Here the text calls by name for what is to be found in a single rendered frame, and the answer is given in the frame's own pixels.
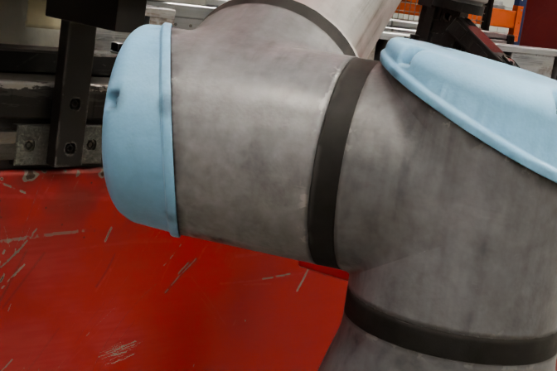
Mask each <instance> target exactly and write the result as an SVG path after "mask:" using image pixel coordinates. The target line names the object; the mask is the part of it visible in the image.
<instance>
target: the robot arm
mask: <svg viewBox="0 0 557 371"><path fill-rule="evenodd" d="M400 2H401V0H229V1H227V2H225V3H223V4H221V5H220V6H219V7H217V8H216V9H214V10H213V11H212V12H211V13H210V14H209V15H207V16H206V17H205V19H204V20H203V21H202V22H201V23H200V24H199V25H198V26H197V27H196V28H195V29H193V30H187V29H181V28H176V27H172V24H171V23H168V22H164V23H163V24H162V25H161V26H160V25H151V24H147V25H143V26H140V27H138V28H137V29H135V30H134V31H133V32H132V33H131V34H130V35H129V36H128V37H127V39H126V40H125V42H124V43H123V45H122V47H121V49H120V51H119V53H118V55H117V58H116V60H115V62H114V67H113V69H112V72H111V76H110V79H109V85H108V88H107V93H106V98H105V103H104V115H103V124H102V161H103V168H104V178H105V182H106V185H107V189H108V192H109V195H110V198H111V200H112V201H113V203H114V205H115V207H116V208H117V210H118V211H119V212H120V213H121V214H122V215H123V216H125V217H126V218H127V219H129V220H131V221H133V222H134V223H137V224H143V225H146V226H149V227H153V228H155V229H161V230H164V231H167V232H169V233H170V235H171V236H172V237H176V238H180V237H181V235H185V236H189V237H193V238H197V239H204V240H208V241H211V242H216V243H223V244H226V245H230V246H234V247H238V248H245V249H249V250H253V251H257V252H261V253H267V254H272V255H276V256H280V257H284V258H291V259H294V260H298V261H303V262H306V263H313V264H317V265H322V266H325V267H332V268H336V269H341V270H342V271H346V272H348V273H349V280H348V286H347V291H346V301H345V306H344V311H343V317H342V320H341V324H340V327H339V329H338V331H337V333H336V335H335V337H334V339H333V340H332V342H331V344H330V346H329V348H328V350H327V352H326V354H325V356H324V359H323V361H322V363H321V365H320V367H319V369H318V371H556V370H555V365H556V359H557V80H555V79H551V78H548V77H545V76H543V75H539V74H536V73H533V72H530V71H528V70H523V69H521V68H520V66H519V65H518V64H517V63H516V62H515V61H514V60H513V59H512V58H511V57H510V56H508V55H506V54H505V53H504V52H503V51H502V50H501V49H500V48H499V47H498V46H497V45H496V44H495V43H494V42H492V41H491V40H490V39H489V38H488V37H487V36H486V35H485V34H484V33H483V32H482V31H481V30H480V29H479V28H478V27H477V26H476V25H475V24H474V23H473V22H472V21H471V20H470V19H469V18H468V14H472V15H477V16H483V13H484V9H485V7H484V6H483V5H482V4H486V3H488V0H419V1H418V4H419V5H422V9H421V13H420V16H419V23H418V26H417V30H416V33H415V34H410V36H405V37H404V38H403V37H394V38H391V39H390V40H389V41H388V42H387V44H386V47H385V49H383V50H382V51H381V52H380V61H378V60H367V58H368V56H369V55H370V53H371V52H372V50H373V48H374V46H375V44H376V42H377V41H378V40H379V38H380V36H381V34H382V32H383V31H384V29H385V27H386V26H387V24H388V22H389V21H390V19H391V18H392V16H393V14H394V12H395V10H396V8H397V7H398V6H399V4H400Z"/></svg>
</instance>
